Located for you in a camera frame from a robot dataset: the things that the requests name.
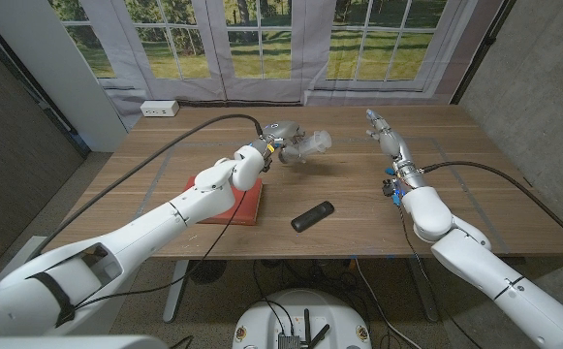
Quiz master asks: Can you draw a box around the printed window backdrop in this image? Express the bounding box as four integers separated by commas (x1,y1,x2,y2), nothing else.
47,0,505,132

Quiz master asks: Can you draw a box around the white power strip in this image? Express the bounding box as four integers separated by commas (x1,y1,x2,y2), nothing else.
140,100,180,118

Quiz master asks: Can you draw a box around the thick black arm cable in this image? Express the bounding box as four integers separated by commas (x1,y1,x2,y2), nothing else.
419,161,563,254
27,113,266,262

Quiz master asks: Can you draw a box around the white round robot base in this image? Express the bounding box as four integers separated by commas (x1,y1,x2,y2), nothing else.
232,289,373,349

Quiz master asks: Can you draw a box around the grey metal table leg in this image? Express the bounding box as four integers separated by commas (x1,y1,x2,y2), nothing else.
408,256,441,324
163,259,190,325

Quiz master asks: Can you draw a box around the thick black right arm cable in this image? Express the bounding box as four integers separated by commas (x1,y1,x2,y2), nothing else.
419,161,563,254

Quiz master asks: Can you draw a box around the black round floor disc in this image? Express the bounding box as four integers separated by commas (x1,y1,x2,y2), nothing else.
187,260,228,286

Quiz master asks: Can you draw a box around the red notebook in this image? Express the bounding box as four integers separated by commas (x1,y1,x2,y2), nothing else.
183,175,265,227

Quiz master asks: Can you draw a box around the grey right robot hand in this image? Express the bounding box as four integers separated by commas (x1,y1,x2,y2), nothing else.
364,108,416,170

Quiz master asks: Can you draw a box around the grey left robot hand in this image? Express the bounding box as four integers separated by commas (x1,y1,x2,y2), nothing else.
260,119,307,165

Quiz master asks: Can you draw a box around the black remote control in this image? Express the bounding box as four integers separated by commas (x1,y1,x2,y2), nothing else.
290,200,335,234

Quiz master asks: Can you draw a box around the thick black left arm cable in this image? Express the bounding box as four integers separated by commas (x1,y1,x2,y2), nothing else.
27,113,266,262

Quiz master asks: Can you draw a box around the white vertical panel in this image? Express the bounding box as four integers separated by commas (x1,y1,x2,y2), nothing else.
0,0,130,153

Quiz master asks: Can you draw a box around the clear plastic syringe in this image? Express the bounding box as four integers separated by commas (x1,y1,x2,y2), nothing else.
280,129,333,165

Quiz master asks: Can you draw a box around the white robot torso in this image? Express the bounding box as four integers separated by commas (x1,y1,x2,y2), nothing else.
0,333,169,349

